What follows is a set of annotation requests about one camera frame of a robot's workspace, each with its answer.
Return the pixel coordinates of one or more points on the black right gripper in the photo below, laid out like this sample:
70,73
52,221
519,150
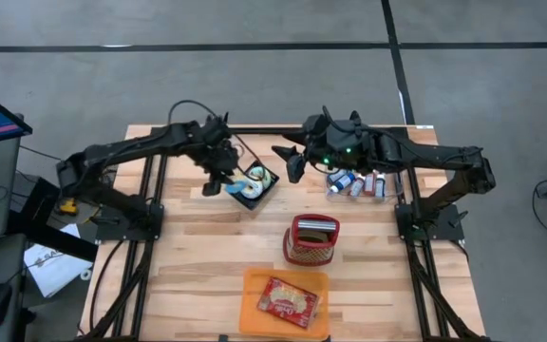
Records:
335,142

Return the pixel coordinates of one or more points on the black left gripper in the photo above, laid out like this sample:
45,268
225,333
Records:
219,159

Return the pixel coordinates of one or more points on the white frosted donut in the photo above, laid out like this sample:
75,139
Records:
257,192

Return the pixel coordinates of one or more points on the green frosted donut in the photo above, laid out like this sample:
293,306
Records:
266,176

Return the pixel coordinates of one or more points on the dark blue glue bottle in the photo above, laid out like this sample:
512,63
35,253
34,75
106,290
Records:
344,182
335,175

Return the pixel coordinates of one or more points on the red bottle white cap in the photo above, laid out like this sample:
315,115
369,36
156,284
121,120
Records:
356,186

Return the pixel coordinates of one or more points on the red bottle orange cap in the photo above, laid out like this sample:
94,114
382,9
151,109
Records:
370,184

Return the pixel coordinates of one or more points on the blue-capped white bottle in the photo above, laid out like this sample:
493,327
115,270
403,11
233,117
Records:
380,186

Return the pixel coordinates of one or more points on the red snack packet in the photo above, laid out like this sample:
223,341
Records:
288,302

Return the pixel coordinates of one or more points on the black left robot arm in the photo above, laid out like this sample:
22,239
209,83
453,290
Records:
112,154

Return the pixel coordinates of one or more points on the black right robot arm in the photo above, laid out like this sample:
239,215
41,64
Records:
444,157

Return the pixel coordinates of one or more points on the black slotted plastic basket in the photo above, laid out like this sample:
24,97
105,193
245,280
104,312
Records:
253,204

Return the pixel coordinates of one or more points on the clear plastic tray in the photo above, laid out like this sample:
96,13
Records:
392,192

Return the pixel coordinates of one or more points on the red mesh basket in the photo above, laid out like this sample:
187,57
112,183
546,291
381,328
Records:
309,254

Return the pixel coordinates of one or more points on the orange plastic tray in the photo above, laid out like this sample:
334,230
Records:
254,323

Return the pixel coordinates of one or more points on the black equipment stand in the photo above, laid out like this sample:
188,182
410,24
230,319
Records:
55,240

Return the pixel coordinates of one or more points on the white printed paper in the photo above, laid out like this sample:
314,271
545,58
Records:
50,271

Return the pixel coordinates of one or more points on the black aluminium table frame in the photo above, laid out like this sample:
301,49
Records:
264,129

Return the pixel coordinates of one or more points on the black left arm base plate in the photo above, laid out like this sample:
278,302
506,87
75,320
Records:
112,233

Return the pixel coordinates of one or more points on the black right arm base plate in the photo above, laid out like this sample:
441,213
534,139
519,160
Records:
439,230

